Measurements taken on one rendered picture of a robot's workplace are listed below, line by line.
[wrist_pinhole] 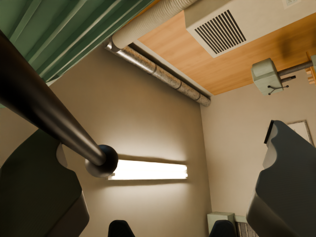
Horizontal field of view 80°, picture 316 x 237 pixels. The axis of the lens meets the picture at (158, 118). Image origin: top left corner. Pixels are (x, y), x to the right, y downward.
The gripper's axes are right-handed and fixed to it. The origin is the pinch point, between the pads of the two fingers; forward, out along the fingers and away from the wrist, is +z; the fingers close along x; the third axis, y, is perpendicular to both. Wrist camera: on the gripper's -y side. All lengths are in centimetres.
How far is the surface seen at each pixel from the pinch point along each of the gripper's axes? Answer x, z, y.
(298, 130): 183, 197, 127
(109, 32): -4.2, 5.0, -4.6
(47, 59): -9.2, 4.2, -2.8
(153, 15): -4, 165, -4
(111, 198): -41, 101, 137
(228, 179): 108, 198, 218
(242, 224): 117, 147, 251
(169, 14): 9, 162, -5
